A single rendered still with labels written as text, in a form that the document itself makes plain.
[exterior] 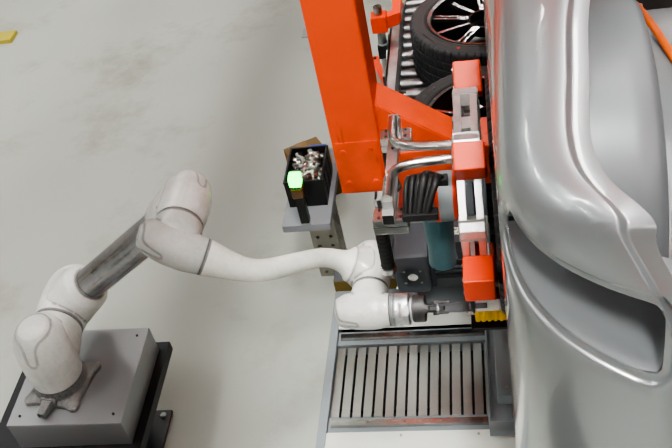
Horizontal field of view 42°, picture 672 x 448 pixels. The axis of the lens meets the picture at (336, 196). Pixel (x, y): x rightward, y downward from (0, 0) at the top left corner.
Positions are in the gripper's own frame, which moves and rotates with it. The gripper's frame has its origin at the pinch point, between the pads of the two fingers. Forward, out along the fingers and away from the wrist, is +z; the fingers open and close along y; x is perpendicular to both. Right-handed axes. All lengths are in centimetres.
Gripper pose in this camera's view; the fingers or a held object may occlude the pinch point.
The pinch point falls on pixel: (487, 305)
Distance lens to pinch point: 238.0
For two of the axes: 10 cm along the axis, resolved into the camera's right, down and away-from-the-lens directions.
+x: -0.6, -9.9, 0.9
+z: 9.8, -0.7, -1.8
